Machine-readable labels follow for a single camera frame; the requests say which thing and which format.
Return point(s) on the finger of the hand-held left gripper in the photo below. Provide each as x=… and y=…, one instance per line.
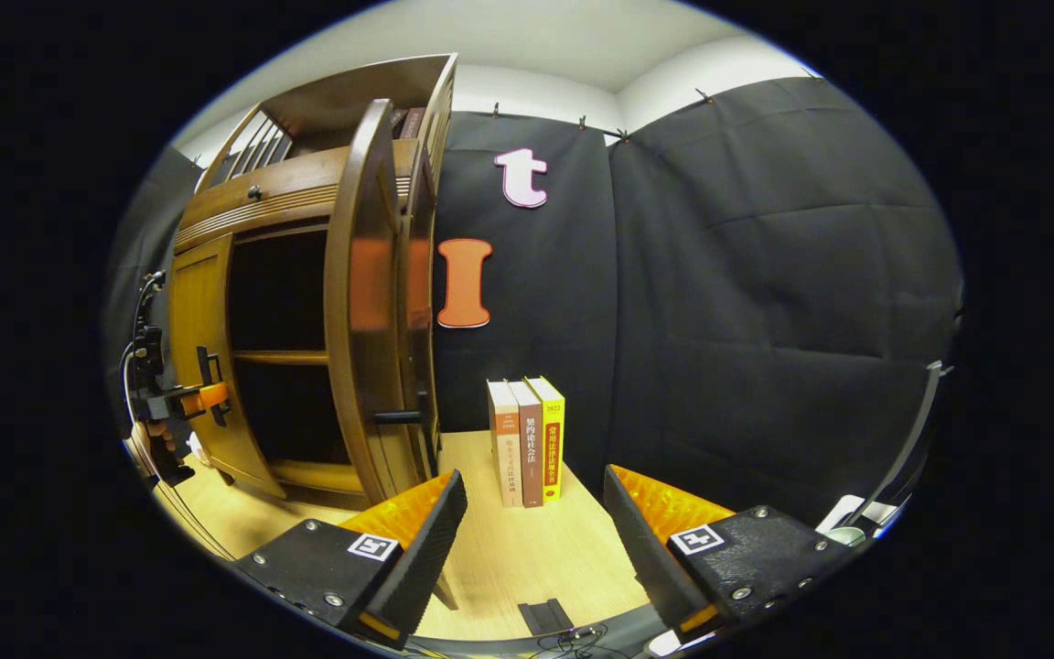
x=209, y=397

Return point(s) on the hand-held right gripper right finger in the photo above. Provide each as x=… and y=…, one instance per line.
x=646, y=554

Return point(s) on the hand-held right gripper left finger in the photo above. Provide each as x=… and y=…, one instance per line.
x=426, y=558

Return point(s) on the wooden double-door shoe cabinet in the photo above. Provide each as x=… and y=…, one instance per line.
x=280, y=356

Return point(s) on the wooden cabinet drawer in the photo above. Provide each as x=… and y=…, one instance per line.
x=298, y=178

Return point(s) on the small black flat block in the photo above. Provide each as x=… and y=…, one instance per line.
x=545, y=616

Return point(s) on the brown book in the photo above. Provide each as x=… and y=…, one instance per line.
x=532, y=448

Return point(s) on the white stand base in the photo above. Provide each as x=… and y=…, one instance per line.
x=852, y=522

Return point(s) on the black backdrop cloth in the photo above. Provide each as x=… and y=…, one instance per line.
x=765, y=320

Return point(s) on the black metal stand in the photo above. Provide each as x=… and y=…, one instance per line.
x=911, y=439

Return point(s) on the maroon shelf book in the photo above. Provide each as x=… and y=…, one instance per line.
x=413, y=121

